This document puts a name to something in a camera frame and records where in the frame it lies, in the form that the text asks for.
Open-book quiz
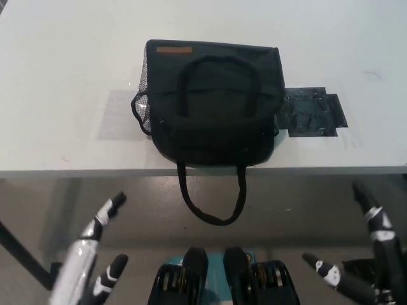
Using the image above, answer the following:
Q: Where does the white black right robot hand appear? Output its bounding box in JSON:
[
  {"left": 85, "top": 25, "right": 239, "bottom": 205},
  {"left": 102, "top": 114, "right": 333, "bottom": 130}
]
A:
[{"left": 301, "top": 182, "right": 407, "bottom": 305}]

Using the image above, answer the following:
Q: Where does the black soft travel bag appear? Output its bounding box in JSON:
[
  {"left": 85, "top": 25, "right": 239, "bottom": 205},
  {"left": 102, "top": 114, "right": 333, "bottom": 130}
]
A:
[{"left": 130, "top": 39, "right": 286, "bottom": 227}]

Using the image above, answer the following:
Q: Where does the robot legs and base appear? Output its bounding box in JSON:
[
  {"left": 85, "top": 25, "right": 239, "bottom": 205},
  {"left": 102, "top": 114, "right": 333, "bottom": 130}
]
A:
[{"left": 149, "top": 247, "right": 301, "bottom": 305}]

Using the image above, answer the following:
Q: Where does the black metal table leg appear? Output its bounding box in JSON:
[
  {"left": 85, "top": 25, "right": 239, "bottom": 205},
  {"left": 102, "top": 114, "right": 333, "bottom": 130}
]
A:
[{"left": 0, "top": 219, "right": 54, "bottom": 290}]

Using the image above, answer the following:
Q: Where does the black tape patch on table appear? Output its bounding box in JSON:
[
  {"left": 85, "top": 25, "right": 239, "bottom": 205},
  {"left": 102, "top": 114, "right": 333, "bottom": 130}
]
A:
[{"left": 275, "top": 85, "right": 349, "bottom": 139}]

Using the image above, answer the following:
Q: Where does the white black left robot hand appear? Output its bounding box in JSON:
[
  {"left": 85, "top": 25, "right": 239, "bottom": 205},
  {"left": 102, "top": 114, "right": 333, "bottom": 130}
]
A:
[{"left": 47, "top": 191, "right": 129, "bottom": 305}]

